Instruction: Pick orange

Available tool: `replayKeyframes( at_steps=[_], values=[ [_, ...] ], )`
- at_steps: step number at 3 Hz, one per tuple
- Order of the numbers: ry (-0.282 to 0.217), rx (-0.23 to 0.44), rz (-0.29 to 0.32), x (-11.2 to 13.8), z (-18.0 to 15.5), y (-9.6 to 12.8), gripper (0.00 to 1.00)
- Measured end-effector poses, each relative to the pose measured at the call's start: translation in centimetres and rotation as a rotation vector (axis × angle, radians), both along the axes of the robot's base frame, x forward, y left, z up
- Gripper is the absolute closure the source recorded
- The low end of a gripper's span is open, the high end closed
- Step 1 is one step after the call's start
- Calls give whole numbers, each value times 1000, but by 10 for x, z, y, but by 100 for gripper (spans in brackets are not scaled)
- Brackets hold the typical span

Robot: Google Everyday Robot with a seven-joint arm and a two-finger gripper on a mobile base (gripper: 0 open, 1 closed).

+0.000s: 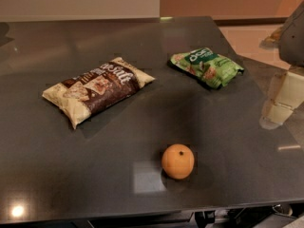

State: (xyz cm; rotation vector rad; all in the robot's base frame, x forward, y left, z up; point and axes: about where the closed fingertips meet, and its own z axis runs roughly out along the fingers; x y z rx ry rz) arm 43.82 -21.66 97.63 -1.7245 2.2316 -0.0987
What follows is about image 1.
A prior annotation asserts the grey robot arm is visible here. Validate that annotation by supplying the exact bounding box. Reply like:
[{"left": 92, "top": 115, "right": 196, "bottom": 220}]
[{"left": 259, "top": 2, "right": 304, "bottom": 129}]

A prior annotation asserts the brown cream snack bag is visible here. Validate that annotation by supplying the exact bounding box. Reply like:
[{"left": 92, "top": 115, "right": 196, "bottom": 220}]
[{"left": 42, "top": 57, "right": 155, "bottom": 128}]

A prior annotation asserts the green snack bag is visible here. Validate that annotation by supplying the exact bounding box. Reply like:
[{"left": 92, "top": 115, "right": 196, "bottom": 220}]
[{"left": 170, "top": 47, "right": 244, "bottom": 89}]

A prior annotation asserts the orange fruit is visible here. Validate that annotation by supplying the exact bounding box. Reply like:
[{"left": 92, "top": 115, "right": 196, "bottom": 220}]
[{"left": 161, "top": 144, "right": 195, "bottom": 180}]

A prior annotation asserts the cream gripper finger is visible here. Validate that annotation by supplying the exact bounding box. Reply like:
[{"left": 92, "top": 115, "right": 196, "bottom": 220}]
[{"left": 259, "top": 66, "right": 304, "bottom": 130}]

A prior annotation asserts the dark equipment under table edge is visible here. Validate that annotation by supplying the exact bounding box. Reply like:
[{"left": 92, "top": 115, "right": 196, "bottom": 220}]
[{"left": 194, "top": 203, "right": 304, "bottom": 228}]

